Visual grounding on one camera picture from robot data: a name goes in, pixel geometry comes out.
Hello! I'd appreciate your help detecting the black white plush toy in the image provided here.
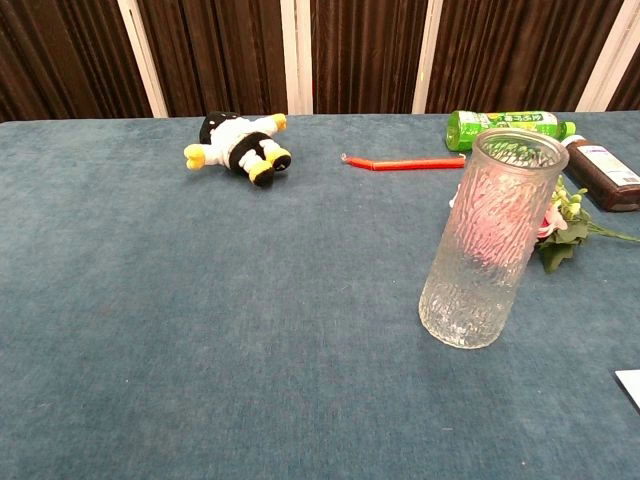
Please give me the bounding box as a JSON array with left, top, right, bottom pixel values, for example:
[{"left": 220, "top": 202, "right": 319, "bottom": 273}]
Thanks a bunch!
[{"left": 183, "top": 110, "right": 293, "bottom": 189}]

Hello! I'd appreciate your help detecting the white picture card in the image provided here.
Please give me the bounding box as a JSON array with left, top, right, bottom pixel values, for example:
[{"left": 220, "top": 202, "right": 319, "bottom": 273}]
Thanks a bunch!
[{"left": 614, "top": 368, "right": 640, "bottom": 407}]

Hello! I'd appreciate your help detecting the clear glass cup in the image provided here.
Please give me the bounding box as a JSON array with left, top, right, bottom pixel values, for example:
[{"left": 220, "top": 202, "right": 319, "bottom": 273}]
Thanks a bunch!
[{"left": 418, "top": 127, "right": 571, "bottom": 350}]

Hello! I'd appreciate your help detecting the dark brown curtain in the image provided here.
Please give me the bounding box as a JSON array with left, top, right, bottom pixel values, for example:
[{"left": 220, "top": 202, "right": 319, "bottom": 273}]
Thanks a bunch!
[{"left": 0, "top": 0, "right": 640, "bottom": 123}]

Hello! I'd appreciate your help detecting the pink white artificial flower bouquet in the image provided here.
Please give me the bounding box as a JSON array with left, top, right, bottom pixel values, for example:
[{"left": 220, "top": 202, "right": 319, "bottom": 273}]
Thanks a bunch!
[{"left": 448, "top": 174, "right": 640, "bottom": 275}]

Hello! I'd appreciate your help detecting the red bent straw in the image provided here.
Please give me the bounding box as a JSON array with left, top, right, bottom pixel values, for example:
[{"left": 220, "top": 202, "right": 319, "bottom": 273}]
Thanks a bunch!
[{"left": 341, "top": 153, "right": 467, "bottom": 173}]

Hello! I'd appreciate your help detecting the dark brown bottle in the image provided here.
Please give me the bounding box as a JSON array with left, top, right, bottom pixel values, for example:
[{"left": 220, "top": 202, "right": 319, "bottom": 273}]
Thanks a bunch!
[{"left": 559, "top": 134, "right": 640, "bottom": 213}]

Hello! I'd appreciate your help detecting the green plastic drink bottle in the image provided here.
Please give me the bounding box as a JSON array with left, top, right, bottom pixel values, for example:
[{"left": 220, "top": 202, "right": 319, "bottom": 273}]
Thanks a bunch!
[{"left": 444, "top": 109, "right": 577, "bottom": 152}]

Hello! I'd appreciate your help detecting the white frame post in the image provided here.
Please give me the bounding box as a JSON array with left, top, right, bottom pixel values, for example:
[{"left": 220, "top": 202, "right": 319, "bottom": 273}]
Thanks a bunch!
[
  {"left": 117, "top": 0, "right": 169, "bottom": 119},
  {"left": 411, "top": 0, "right": 445, "bottom": 115},
  {"left": 278, "top": 0, "right": 314, "bottom": 116},
  {"left": 574, "top": 0, "right": 640, "bottom": 113}
]

